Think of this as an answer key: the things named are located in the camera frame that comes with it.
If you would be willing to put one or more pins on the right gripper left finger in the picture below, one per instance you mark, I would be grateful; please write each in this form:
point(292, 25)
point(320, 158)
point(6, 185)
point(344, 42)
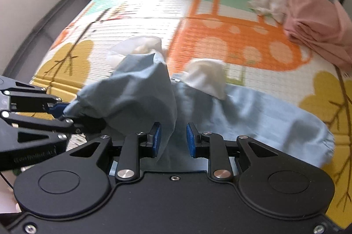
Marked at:
point(134, 148)

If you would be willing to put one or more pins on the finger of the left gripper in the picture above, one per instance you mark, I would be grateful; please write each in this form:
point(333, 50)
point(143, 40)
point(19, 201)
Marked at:
point(83, 125)
point(56, 108)

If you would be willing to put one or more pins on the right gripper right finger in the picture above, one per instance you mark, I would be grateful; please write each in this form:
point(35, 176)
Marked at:
point(212, 147)

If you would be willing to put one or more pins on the light blue shirt white collar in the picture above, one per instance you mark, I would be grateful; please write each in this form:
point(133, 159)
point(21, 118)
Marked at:
point(141, 92)

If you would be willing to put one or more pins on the colourful foam play mat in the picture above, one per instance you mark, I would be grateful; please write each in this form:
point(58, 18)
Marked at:
point(255, 50)

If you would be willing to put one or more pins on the pink folded cloth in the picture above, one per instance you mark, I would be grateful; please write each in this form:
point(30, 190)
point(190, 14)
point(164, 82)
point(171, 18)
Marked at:
point(322, 26)

